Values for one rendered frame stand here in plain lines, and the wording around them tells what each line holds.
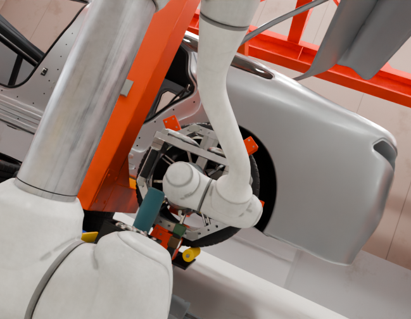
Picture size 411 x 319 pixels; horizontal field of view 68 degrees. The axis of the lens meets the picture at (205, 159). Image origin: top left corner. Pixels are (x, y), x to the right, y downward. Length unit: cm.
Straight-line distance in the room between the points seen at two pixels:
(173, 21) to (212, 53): 112
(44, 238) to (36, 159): 12
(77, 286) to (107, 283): 4
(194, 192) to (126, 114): 82
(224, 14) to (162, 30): 114
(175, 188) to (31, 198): 38
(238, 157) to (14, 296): 51
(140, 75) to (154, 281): 126
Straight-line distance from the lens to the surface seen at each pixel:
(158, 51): 166
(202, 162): 153
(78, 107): 53
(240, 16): 60
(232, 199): 80
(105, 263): 50
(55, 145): 54
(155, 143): 136
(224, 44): 62
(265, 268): 564
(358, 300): 599
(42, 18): 872
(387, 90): 456
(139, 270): 49
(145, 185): 157
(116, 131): 156
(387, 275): 608
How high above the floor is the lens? 76
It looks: 8 degrees up
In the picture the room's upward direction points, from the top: 23 degrees clockwise
